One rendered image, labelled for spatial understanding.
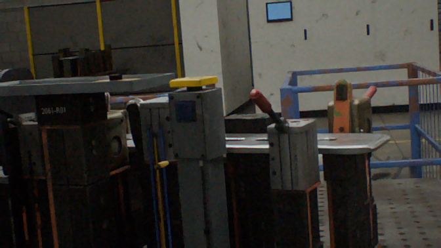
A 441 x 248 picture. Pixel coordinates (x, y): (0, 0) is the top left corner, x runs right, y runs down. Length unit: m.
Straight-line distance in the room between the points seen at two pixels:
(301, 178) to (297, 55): 8.21
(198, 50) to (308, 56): 1.46
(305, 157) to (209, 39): 8.29
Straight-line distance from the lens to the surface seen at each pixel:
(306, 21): 9.44
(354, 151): 1.34
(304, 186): 1.27
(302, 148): 1.25
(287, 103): 3.38
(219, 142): 1.18
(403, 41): 9.51
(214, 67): 9.52
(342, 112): 1.57
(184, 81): 1.15
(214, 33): 9.51
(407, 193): 2.26
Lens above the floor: 1.23
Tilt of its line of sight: 7 degrees down
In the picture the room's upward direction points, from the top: 4 degrees counter-clockwise
